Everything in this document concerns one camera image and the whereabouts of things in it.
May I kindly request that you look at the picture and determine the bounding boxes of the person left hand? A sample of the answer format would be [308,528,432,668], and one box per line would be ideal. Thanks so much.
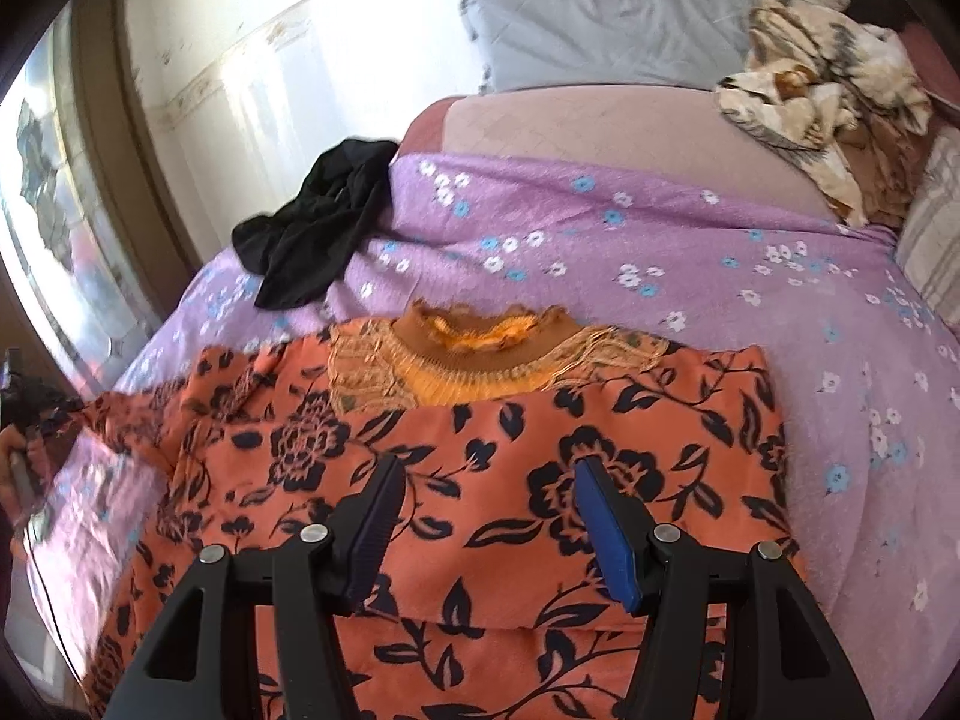
[0,426,36,525]

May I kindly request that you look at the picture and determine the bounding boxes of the pink headboard cushion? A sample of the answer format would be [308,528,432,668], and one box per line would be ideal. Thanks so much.
[900,21,960,107]

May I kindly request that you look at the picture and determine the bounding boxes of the dark wooden glass door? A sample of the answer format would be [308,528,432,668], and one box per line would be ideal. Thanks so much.
[2,0,200,397]

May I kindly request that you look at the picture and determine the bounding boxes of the grey pillow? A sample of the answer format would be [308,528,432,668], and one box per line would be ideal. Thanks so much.
[460,0,757,93]

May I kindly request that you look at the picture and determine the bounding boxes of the purple floral bedsheet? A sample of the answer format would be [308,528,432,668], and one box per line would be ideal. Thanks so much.
[41,154,958,718]

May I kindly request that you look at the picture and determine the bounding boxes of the orange black floral garment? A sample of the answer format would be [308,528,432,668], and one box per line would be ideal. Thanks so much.
[83,307,799,718]

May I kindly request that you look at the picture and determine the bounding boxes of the black crumpled garment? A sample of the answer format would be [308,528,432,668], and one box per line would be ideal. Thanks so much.
[231,138,398,312]

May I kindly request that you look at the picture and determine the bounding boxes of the black garment behind pile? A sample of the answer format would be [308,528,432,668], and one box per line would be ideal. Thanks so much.
[843,0,919,32]

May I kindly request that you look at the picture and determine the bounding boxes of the pink mattress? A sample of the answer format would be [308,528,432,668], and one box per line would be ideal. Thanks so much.
[400,85,835,221]

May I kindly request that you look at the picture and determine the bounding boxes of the cream brown floral cloth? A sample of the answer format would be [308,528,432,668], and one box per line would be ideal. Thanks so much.
[715,0,934,231]

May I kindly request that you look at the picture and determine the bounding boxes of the striped floral pillow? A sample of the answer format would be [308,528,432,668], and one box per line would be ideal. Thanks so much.
[896,127,960,332]

